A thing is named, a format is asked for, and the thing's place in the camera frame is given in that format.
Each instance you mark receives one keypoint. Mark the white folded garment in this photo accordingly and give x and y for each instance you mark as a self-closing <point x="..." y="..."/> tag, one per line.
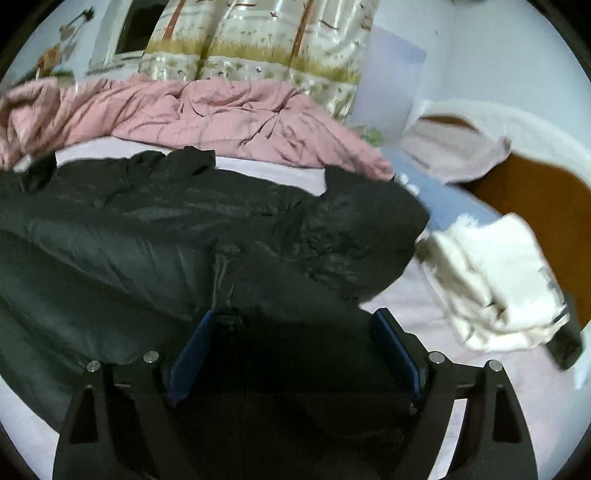
<point x="498" y="281"/>

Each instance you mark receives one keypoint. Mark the blue pillow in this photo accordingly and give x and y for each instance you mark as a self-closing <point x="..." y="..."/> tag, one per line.
<point x="443" y="203"/>

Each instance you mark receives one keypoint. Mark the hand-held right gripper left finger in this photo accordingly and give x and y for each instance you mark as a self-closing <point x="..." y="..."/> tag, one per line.
<point x="187" y="355"/>

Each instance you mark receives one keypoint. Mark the wall lamp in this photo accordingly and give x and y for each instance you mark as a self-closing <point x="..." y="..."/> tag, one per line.
<point x="74" y="23"/>

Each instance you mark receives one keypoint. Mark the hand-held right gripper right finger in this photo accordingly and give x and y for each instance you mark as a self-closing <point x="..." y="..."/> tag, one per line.
<point x="397" y="350"/>

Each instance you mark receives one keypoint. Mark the cluttered side table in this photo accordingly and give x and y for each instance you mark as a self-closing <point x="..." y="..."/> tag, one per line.
<point x="48" y="64"/>

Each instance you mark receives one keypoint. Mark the dark folded garment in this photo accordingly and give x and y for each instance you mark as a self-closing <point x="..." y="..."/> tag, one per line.
<point x="569" y="341"/>

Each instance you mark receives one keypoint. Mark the pink quilt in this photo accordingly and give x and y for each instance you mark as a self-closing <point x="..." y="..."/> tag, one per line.
<point x="184" y="115"/>

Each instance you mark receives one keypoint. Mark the pink pillow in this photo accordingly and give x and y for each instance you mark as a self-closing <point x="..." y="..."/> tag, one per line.
<point x="452" y="152"/>

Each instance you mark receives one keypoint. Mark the white and wooden headboard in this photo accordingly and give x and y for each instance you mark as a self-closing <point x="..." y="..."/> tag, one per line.
<point x="531" y="184"/>

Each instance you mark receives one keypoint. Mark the black padded jacket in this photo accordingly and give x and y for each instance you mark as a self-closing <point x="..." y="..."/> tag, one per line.
<point x="152" y="258"/>

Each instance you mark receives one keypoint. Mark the dark window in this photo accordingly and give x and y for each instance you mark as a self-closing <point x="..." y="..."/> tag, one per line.
<point x="136" y="27"/>

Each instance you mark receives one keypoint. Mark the tree print curtain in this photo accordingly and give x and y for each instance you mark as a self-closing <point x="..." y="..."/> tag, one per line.
<point x="258" y="46"/>

